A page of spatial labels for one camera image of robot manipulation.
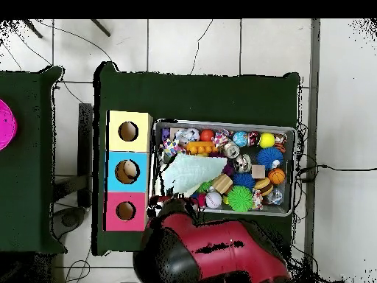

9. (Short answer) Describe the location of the black floor cable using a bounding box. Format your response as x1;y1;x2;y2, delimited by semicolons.
303;164;377;172

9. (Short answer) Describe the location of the blue globe print ball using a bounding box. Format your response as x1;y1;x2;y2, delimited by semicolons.
232;130;249;147

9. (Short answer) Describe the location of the smooth yellow ball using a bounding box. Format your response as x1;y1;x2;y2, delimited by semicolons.
258;132;275;149

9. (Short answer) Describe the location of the small orange basketball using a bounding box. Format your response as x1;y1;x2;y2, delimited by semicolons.
267;167;286;186

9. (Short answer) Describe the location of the orange plastic building block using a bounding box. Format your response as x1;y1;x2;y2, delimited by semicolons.
186;140;219;156

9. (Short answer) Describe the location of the wooden burger toy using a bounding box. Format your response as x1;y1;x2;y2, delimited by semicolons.
253;177;274;197

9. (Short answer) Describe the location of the wooden box with three holes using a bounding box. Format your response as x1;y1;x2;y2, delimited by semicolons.
103;109;154;232

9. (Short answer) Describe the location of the mint green muslin cloth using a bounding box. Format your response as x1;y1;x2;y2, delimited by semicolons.
161;153;228;195

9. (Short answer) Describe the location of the pink plastic bowl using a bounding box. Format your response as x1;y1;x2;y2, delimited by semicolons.
0;99;18;151

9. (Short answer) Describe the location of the white baseball with red stitching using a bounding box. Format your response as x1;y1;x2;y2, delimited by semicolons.
205;191;223;209

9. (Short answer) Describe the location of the black tripod leg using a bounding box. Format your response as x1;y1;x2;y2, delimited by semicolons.
21;18;43;39
89;18;111;38

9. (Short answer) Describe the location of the black upright panel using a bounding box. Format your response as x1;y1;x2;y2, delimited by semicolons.
77;102;94;207

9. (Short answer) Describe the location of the blue spiky rubber ball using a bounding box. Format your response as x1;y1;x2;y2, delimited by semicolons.
232;172;256;189
256;146;284;171

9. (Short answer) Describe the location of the silver wire mesh bin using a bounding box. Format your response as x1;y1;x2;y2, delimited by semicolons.
148;118;298;217

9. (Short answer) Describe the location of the dark green table cloth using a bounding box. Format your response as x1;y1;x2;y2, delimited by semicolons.
92;60;301;256

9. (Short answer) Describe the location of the orange striped tiger plush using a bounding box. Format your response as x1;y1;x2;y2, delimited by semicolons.
274;133;289;153

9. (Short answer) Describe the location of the green spiky rubber ball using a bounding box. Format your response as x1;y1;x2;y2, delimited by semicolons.
227;185;254;213

